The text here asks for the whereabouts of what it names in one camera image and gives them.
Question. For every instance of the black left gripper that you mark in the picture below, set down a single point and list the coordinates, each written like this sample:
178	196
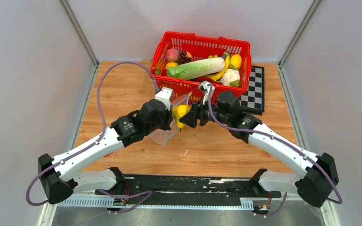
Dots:
167	126

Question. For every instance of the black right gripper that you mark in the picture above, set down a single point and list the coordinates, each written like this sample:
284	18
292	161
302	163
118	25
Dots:
190	119

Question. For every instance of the yellow pear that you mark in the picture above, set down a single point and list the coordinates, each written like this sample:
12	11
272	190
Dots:
177	113

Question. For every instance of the clear zip top bag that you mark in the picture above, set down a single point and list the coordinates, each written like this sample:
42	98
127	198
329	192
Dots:
162	136

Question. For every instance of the purple eggplant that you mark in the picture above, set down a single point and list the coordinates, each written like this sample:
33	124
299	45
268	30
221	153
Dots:
225	53

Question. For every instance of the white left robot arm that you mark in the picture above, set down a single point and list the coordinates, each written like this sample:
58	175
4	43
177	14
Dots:
56	174

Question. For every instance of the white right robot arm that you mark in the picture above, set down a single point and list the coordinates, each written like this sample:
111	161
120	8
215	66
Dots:
314	177

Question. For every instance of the red chili pepper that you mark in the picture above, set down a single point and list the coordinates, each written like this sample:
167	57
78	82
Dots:
203	78

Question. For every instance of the white green napa cabbage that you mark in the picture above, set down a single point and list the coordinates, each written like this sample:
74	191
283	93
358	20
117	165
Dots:
196	69

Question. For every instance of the yellow banana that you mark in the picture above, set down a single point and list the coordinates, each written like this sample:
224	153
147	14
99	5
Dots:
218	75

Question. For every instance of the white cauliflower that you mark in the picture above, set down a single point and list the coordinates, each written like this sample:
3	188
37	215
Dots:
230	78

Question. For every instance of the dark purple grapes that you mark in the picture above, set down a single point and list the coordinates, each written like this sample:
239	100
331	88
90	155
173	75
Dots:
183	57

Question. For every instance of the pink peach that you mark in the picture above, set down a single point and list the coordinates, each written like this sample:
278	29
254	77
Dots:
172	55

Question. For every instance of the black white checkerboard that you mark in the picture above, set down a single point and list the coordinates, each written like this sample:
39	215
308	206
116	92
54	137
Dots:
253	100

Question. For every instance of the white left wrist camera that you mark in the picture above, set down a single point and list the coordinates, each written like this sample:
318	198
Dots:
165	95

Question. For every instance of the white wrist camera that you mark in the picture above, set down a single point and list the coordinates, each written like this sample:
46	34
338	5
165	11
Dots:
206	88
165	95

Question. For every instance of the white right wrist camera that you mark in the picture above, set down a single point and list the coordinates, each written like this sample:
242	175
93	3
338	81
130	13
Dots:
206	88

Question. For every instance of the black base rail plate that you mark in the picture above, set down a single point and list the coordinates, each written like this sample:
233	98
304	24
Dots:
191	191

